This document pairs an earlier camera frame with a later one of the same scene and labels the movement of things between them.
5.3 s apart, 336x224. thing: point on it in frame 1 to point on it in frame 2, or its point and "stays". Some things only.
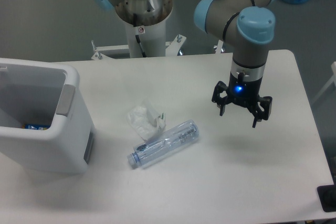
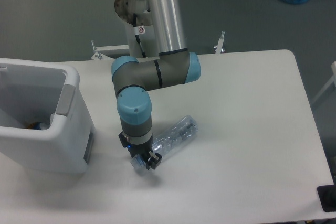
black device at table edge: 327,195 stays
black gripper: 244,91 to 143,150
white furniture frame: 333,67 stays
